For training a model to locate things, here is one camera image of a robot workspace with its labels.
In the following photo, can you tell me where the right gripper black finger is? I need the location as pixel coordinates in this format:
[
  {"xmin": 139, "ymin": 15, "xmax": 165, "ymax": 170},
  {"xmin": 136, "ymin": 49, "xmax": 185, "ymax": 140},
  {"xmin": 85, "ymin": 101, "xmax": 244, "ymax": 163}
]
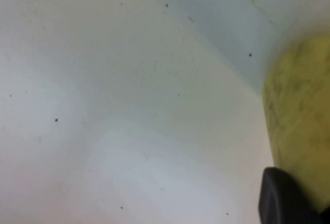
[{"xmin": 258, "ymin": 166, "xmax": 330, "ymax": 224}]

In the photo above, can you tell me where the yellow plastic cup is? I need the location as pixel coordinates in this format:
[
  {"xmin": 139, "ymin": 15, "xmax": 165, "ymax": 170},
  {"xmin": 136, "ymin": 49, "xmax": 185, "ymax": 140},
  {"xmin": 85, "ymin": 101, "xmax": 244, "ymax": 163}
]
[{"xmin": 261, "ymin": 35, "xmax": 330, "ymax": 217}]

